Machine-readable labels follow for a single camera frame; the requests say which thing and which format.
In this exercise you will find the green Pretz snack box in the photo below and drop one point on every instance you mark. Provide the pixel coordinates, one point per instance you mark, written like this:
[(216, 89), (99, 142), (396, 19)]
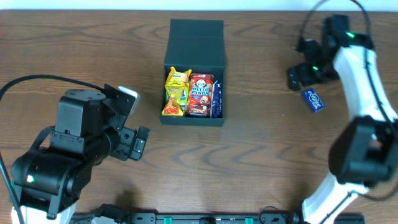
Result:
[(183, 98)]

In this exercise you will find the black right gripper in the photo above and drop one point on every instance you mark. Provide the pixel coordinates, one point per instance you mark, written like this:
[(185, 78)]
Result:
[(302, 76)]

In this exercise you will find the long yellow orange snack packet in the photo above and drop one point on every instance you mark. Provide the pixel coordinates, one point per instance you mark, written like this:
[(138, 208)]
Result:
[(173, 104)]

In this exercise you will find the blue Eclipse mint tin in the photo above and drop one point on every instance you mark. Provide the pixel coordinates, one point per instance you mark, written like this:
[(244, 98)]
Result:
[(313, 100)]

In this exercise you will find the blue Dairy Milk chocolate bar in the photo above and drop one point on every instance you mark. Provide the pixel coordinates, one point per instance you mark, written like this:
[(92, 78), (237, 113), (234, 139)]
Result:
[(217, 100)]

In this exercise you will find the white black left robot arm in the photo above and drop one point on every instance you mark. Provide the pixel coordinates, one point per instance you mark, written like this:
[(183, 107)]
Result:
[(49, 177)]

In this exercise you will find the black gift box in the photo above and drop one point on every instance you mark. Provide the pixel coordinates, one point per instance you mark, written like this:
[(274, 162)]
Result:
[(197, 45)]

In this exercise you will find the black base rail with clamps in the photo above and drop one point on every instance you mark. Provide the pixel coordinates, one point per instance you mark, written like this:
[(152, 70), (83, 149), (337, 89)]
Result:
[(111, 214)]

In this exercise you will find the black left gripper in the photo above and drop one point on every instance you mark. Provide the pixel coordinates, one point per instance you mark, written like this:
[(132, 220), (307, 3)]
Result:
[(128, 143)]

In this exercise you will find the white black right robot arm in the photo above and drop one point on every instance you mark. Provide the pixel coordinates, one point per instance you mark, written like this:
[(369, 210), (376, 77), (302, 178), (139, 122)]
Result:
[(365, 153)]

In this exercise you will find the small yellow snack packet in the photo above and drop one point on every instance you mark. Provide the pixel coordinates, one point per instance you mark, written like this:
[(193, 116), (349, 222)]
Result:
[(178, 79)]

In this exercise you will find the red Hello Panda box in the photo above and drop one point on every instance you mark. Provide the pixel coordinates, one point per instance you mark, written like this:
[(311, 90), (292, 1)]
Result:
[(200, 95)]

